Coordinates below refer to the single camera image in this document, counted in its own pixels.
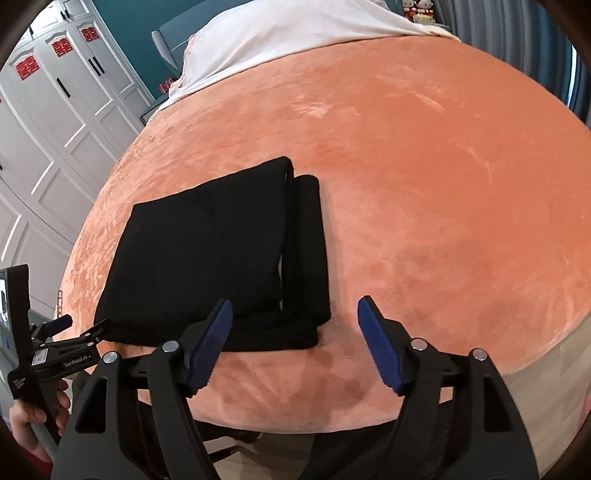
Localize person's left hand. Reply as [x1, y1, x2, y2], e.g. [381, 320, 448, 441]
[9, 378, 71, 462]

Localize white bed sheet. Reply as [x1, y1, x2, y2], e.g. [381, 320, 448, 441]
[154, 0, 462, 114]

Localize beige bed base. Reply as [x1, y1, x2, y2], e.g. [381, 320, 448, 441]
[501, 316, 591, 446]

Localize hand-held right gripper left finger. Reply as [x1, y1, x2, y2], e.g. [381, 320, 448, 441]
[54, 299, 233, 480]

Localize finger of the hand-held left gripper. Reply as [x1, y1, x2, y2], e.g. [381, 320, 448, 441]
[32, 315, 74, 341]
[32, 319, 112, 374]

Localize black pants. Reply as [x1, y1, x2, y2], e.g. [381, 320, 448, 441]
[93, 157, 331, 352]

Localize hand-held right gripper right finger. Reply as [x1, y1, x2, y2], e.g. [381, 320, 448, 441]
[358, 295, 540, 480]

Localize white panelled wardrobe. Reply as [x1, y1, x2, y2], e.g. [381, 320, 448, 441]
[0, 0, 155, 319]

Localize orange plush blanket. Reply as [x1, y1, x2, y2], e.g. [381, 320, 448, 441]
[60, 34, 591, 435]

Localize grey nightstand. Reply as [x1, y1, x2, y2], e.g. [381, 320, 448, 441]
[139, 78, 174, 126]

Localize teal bed headboard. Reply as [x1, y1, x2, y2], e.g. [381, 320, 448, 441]
[151, 18, 191, 77]

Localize grey-blue curtain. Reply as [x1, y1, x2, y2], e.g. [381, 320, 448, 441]
[455, 0, 587, 127]

